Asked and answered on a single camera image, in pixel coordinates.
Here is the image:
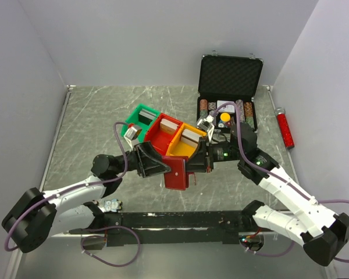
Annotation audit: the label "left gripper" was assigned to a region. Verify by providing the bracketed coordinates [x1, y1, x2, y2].
[115, 141, 175, 178]

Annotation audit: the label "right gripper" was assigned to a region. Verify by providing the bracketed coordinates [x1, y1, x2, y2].
[180, 136, 244, 173]

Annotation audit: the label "red leather card holder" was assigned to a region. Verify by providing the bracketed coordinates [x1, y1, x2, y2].
[162, 156, 195, 191]

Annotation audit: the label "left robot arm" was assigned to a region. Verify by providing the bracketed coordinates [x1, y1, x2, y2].
[2, 142, 171, 253]

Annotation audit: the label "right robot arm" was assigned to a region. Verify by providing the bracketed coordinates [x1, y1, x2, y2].
[197, 119, 349, 266]

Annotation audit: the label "cards in yellow bin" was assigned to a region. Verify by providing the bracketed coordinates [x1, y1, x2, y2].
[180, 128, 201, 148]

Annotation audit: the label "cards in red bin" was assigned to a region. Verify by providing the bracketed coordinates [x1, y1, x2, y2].
[159, 118, 179, 135]

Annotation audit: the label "cards in green bin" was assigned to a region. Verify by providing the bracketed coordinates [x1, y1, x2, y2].
[138, 109, 156, 126]

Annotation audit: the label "white playing card deck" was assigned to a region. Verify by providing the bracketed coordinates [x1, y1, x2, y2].
[216, 100, 235, 113]

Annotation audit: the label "red plastic bin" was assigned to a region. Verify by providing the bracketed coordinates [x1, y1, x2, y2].
[144, 113, 183, 155]

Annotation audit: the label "yellow plastic bin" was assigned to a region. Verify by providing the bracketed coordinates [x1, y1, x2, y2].
[166, 123, 206, 158]

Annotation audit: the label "green plastic bin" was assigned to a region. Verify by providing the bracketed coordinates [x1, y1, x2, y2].
[121, 103, 161, 145]

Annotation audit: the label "yellow dealer chip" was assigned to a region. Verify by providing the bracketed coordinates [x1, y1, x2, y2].
[220, 112, 231, 123]

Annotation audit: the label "cartoon sticker tag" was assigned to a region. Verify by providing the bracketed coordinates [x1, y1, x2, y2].
[104, 199, 122, 213]

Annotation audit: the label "black poker chip case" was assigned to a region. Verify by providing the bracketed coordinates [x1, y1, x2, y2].
[196, 54, 263, 132]

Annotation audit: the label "red glitter tube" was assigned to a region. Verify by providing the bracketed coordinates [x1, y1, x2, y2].
[275, 108, 294, 149]

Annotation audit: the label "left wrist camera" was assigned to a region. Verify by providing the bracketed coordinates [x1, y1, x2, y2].
[123, 123, 142, 149]

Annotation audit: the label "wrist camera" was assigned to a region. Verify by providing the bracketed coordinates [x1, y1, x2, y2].
[123, 123, 142, 149]
[197, 115, 215, 142]

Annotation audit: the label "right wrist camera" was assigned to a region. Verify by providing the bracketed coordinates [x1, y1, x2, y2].
[197, 115, 215, 142]

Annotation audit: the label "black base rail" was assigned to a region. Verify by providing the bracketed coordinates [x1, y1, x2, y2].
[105, 210, 256, 246]

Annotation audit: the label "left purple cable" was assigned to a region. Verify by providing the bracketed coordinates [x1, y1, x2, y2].
[4, 121, 142, 267]

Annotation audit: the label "purple cable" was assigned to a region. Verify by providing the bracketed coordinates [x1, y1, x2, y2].
[4, 121, 142, 267]
[208, 101, 349, 264]

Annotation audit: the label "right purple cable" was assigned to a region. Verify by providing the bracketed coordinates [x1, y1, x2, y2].
[208, 101, 349, 264]

